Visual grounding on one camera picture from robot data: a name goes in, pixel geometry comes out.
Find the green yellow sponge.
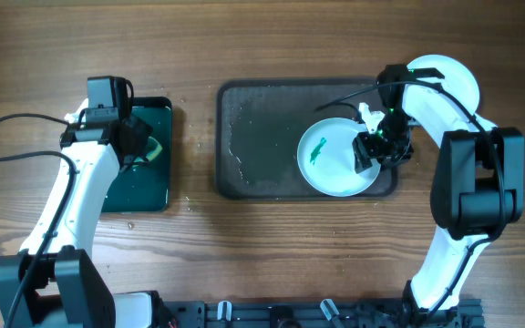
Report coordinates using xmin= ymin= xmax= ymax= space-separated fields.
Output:
xmin=134 ymin=137 xmax=162 ymax=165

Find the white plate top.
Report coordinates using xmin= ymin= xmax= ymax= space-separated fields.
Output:
xmin=407 ymin=55 xmax=480 ymax=114

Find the white plate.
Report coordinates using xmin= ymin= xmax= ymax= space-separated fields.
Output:
xmin=296 ymin=118 xmax=381 ymax=197
xmin=407 ymin=55 xmax=480 ymax=114

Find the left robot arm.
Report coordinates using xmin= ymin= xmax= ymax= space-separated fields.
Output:
xmin=0 ymin=76 xmax=152 ymax=327

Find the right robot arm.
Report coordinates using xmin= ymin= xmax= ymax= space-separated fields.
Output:
xmin=349 ymin=60 xmax=524 ymax=327

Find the black serving tray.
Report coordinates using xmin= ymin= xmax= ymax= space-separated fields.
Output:
xmin=215 ymin=77 xmax=382 ymax=201

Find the black water basin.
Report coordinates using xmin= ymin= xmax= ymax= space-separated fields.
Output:
xmin=102 ymin=97 xmax=172 ymax=213

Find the black mounting rail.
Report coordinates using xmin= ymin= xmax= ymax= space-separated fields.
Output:
xmin=107 ymin=291 xmax=486 ymax=328

